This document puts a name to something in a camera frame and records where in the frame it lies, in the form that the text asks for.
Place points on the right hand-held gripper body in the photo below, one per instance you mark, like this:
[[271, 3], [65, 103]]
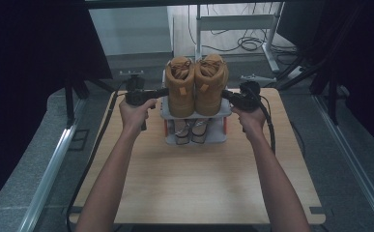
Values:
[[249, 98]]

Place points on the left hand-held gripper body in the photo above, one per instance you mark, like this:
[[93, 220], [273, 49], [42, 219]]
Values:
[[135, 95]]

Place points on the tan lace-up boot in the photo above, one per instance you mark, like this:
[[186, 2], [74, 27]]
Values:
[[180, 93], [211, 90]]

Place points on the grey two-tier shoe rack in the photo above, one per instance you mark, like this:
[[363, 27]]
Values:
[[213, 133]]

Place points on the person's left hand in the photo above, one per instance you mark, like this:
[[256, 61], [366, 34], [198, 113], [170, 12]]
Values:
[[134, 116]]

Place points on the white metal desk frame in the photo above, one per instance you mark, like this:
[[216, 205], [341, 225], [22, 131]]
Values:
[[236, 22]]

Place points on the black curtain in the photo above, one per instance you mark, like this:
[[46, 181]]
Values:
[[361, 64], [30, 64]]

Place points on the white power strip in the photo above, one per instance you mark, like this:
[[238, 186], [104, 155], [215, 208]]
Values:
[[295, 72]]

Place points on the aluminium rail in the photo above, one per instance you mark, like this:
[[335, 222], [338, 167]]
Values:
[[54, 167], [352, 161]]

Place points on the person's right hand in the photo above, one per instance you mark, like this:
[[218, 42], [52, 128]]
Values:
[[253, 122]]

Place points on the black silver heeled sandal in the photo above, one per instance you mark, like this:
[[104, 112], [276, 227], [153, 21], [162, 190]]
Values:
[[201, 130], [183, 132]]

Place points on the black metal stand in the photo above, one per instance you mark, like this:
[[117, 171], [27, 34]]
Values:
[[332, 96], [69, 103]]

